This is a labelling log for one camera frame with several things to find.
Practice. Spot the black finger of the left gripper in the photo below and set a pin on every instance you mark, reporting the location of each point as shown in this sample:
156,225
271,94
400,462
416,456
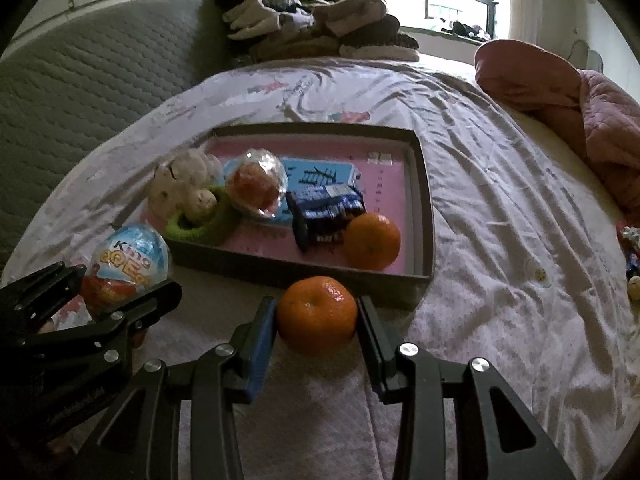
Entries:
126,323

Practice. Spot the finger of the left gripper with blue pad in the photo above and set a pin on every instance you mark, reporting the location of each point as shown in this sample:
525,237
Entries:
41,294

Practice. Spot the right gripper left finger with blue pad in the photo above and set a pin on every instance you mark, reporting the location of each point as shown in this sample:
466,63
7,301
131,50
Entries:
253,343

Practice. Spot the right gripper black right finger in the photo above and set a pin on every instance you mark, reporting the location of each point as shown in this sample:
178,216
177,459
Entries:
378,343

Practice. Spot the orange mandarin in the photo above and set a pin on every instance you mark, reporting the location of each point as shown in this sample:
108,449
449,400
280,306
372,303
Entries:
371,242
317,316

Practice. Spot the surprise egg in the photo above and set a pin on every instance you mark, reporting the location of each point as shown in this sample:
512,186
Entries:
130,261
256,181

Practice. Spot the blue snack packet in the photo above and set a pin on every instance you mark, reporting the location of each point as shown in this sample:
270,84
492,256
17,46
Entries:
321,213

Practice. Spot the small brownish round fruit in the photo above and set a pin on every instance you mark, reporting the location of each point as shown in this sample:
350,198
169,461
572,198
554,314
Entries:
200,205

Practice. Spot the white plush toy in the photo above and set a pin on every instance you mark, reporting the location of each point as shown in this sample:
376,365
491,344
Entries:
175,180

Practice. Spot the shallow dark cardboard tray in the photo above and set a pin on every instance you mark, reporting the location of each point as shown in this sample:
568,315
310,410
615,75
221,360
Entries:
386,165

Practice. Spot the strawberry print bed sheet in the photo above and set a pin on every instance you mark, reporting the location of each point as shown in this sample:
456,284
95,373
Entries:
528,269

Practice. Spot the grey quilted headboard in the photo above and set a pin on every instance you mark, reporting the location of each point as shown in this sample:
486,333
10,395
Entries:
81,83

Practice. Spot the small toys on bed edge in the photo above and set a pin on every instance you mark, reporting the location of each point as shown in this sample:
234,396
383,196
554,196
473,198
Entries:
628,237

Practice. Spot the pink quilted blanket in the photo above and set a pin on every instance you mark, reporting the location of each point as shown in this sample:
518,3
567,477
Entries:
596,118

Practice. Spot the pile of folded clothes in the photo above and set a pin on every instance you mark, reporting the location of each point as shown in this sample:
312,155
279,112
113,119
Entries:
270,30

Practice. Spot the clothes on window sill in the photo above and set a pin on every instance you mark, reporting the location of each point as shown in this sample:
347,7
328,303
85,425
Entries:
474,32

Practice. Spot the beige curtain right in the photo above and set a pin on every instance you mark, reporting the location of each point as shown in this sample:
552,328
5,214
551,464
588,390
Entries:
525,20

